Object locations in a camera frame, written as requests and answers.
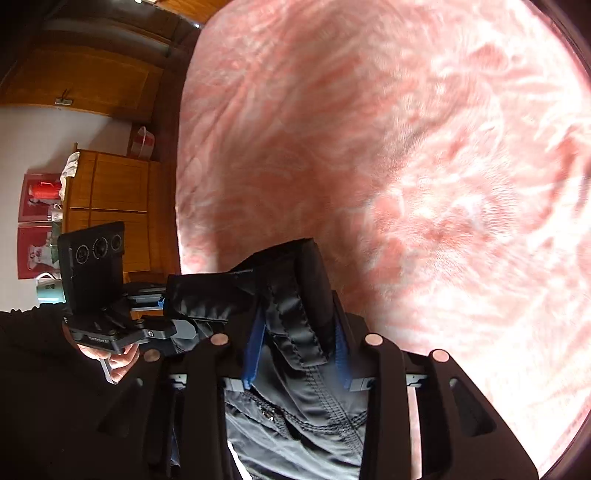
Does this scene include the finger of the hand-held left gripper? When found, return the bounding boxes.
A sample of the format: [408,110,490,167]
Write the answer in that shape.
[124,282,168,319]
[139,316,205,356]

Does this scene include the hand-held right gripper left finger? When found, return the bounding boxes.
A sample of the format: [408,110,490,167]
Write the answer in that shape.
[97,318,269,480]

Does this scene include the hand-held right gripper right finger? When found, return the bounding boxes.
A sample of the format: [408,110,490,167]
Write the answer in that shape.
[330,318,539,480]

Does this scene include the black quilted pants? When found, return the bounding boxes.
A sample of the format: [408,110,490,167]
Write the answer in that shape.
[165,239,370,480]

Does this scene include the person's left forearm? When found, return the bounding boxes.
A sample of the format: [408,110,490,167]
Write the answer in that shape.
[0,308,162,480]

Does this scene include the person's left hand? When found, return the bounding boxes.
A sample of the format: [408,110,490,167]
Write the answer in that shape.
[76,340,141,385]

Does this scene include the teal kettle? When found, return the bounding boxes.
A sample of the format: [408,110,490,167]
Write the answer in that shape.
[34,272,65,305]

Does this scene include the wooden cabinet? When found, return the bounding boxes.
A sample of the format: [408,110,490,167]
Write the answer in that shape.
[60,150,181,278]

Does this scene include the white cloth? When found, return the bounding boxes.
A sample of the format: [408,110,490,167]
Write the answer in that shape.
[59,151,83,178]

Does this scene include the red white plastic basin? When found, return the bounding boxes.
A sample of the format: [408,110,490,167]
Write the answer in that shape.
[128,124,158,160]

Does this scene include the wooden wardrobe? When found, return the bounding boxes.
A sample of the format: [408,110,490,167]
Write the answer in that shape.
[0,28,204,121]

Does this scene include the bed with pink sheet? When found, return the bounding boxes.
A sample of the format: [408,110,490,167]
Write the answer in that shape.
[174,0,587,478]

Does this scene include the red wall poster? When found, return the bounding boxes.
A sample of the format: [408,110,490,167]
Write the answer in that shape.
[17,225,61,280]
[18,173,63,221]

